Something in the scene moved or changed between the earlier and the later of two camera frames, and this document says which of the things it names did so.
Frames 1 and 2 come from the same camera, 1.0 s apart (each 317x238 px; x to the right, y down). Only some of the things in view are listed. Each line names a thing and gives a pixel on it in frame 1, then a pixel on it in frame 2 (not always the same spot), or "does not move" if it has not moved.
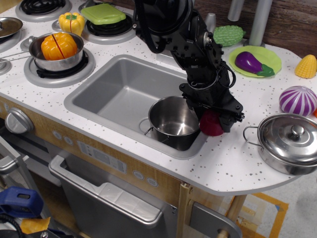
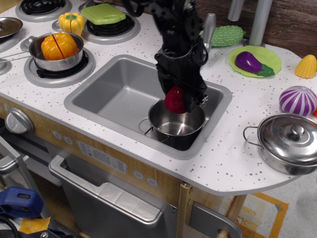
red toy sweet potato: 210,122 to 175,99
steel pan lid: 9,26 does not move
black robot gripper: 208,88 to 182,68
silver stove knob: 25,44 does not move
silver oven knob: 17,121 does not move
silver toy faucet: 210,19 does not move
